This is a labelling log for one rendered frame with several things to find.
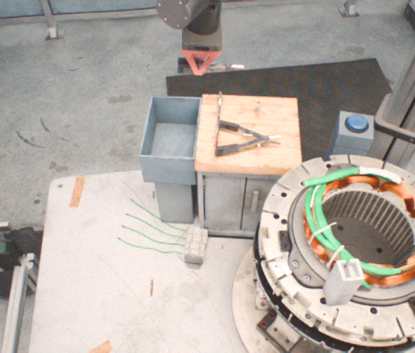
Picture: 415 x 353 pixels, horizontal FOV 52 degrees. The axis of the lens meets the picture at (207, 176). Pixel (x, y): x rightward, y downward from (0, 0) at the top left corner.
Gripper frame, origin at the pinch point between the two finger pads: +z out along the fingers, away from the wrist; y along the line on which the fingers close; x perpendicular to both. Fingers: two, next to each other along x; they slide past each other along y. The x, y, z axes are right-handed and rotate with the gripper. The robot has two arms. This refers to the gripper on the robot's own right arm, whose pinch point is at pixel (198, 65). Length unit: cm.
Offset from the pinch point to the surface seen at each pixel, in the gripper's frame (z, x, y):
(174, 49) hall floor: 126, -3, -156
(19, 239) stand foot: 124, -70, -21
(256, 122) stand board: 8.7, 12.2, 5.9
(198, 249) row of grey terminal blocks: 33.6, 2.1, 22.6
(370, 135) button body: 9.5, 36.1, 7.6
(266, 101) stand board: 8.7, 14.9, 0.2
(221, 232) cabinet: 34.8, 7.7, 17.7
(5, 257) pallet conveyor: 46, -44, 20
